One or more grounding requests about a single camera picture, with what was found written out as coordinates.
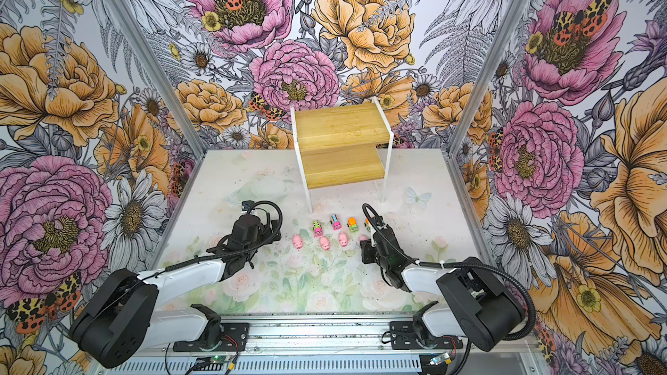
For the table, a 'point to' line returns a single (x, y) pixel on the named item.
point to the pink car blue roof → (336, 225)
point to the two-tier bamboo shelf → (342, 145)
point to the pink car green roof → (317, 228)
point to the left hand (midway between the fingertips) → (266, 230)
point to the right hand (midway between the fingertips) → (364, 250)
